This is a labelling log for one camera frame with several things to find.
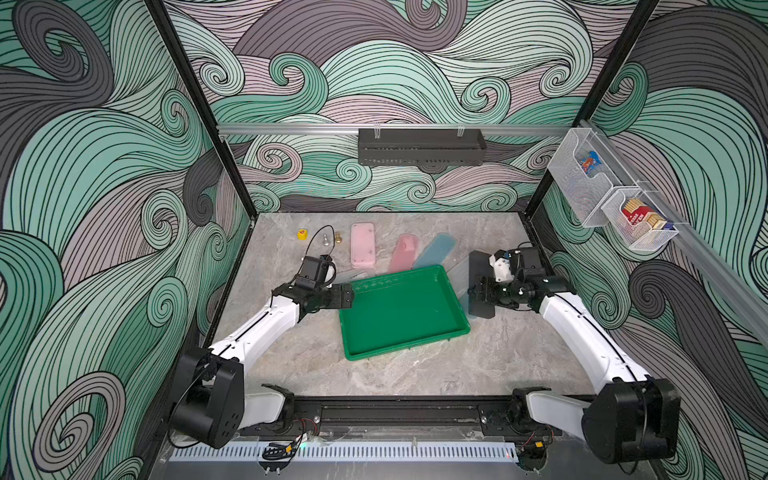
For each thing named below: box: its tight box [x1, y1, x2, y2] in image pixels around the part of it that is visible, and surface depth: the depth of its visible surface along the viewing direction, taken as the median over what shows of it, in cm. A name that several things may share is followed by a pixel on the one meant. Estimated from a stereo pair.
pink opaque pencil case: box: [351, 222, 376, 268], surface depth 110 cm
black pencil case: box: [468, 250, 496, 318], surface depth 80 cm
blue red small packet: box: [580, 150, 603, 175], surface depth 85 cm
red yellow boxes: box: [621, 198, 667, 230], surface depth 67 cm
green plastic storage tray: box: [338, 265, 471, 361], surface depth 91 cm
